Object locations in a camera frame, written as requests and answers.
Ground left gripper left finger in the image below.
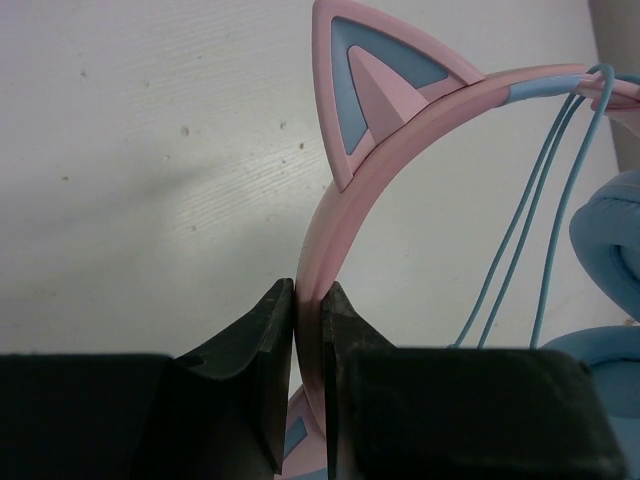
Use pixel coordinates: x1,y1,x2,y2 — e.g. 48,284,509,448
1,279,294,479

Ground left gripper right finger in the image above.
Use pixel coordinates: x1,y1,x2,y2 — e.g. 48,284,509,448
321,284,628,479

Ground pink blue cat-ear headphones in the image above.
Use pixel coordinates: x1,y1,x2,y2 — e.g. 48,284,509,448
282,1,639,479

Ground light blue headphone cable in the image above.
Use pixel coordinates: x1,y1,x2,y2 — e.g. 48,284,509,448
447,63,617,350

